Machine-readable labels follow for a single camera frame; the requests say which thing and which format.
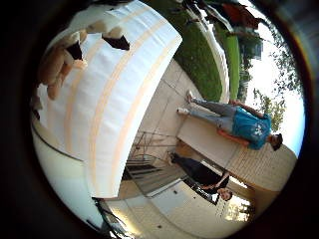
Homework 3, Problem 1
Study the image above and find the metal floor grate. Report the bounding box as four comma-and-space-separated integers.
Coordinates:
123, 130, 187, 197

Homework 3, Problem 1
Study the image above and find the dark laptop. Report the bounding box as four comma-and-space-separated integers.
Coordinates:
183, 177, 220, 204

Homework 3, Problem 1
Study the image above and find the person in blue shirt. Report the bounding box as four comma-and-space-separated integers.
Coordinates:
175, 89, 284, 152

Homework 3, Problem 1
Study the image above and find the person in black clothes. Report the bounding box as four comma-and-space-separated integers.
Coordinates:
167, 151, 234, 203

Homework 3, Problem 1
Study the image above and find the red chair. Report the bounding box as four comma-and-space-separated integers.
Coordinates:
220, 2, 263, 31

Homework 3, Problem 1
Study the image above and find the dark tripod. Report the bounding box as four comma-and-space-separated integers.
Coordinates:
180, 0, 213, 24

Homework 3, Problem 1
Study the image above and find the white striped tablecloth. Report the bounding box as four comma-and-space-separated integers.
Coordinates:
34, 0, 183, 199

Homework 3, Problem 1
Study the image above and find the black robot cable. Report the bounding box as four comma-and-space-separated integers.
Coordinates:
91, 197, 134, 238

